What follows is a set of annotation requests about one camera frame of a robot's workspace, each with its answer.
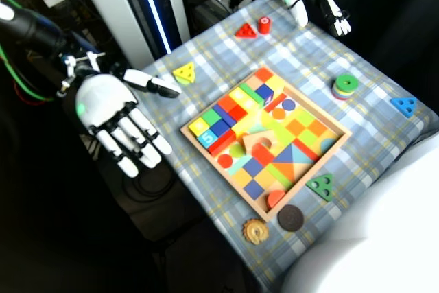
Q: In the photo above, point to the wooden arch block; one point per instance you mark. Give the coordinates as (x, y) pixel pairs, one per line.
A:
(250, 142)

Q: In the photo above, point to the red cylinder block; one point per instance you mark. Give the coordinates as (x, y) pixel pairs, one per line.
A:
(264, 25)

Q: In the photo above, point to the yellow triangle block with holes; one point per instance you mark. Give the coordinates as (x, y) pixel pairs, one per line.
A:
(183, 71)

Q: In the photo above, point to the red triangle block with holes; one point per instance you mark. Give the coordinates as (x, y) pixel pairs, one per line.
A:
(245, 31)

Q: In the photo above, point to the blue triangle block with holes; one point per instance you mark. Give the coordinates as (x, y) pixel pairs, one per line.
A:
(403, 106)

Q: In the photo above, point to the green triangle block with holes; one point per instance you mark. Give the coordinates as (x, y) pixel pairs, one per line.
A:
(321, 186)

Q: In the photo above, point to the plaid cloth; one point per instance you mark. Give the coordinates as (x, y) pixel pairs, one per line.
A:
(308, 49)

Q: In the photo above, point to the white column with blue light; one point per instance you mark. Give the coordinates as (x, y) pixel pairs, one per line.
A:
(113, 5)

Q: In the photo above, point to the light blue cube with five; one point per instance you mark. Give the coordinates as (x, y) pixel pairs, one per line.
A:
(207, 138)

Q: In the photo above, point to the dark grey box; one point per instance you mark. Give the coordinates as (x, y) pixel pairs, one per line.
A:
(205, 15)

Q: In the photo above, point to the blue cube with number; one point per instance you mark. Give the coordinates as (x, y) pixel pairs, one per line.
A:
(264, 91)

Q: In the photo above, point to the wooden tray with coloured pattern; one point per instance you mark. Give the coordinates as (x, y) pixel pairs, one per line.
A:
(302, 125)

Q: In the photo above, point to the tan gear-shaped disc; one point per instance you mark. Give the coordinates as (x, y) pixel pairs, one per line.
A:
(255, 232)

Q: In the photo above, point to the dark brown round disc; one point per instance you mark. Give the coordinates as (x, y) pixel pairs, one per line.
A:
(290, 217)

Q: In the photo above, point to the white robot body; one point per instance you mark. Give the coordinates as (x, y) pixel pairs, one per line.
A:
(377, 238)

